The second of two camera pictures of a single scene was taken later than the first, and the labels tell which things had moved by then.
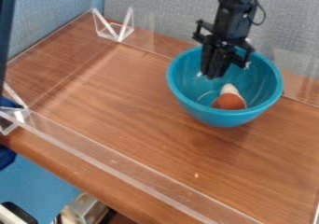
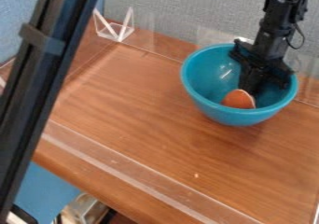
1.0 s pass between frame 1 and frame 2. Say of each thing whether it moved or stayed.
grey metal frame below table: stayed
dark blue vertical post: moved
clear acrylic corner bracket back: stayed
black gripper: moved
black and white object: stayed
